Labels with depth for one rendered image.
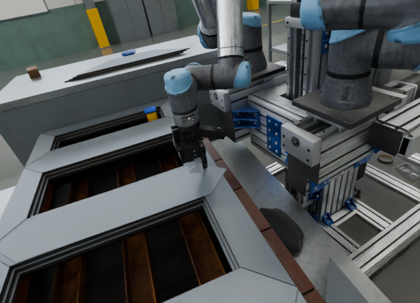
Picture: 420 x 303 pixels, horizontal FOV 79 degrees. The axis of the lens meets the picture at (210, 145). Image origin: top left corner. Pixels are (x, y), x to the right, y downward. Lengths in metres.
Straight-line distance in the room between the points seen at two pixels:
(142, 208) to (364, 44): 0.77
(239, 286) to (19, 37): 9.51
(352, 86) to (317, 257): 0.51
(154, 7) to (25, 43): 3.99
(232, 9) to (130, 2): 8.56
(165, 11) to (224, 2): 8.83
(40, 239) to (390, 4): 0.99
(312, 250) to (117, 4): 8.85
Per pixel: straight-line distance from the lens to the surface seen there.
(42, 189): 1.20
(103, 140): 1.30
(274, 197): 1.03
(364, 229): 1.61
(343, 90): 0.83
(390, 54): 0.80
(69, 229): 0.91
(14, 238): 1.01
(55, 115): 1.63
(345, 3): 0.53
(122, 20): 9.24
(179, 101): 0.70
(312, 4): 0.55
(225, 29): 0.77
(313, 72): 1.05
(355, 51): 0.80
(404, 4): 0.52
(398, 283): 1.74
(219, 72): 0.75
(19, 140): 1.73
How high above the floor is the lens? 1.42
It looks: 33 degrees down
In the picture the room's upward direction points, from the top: 10 degrees counter-clockwise
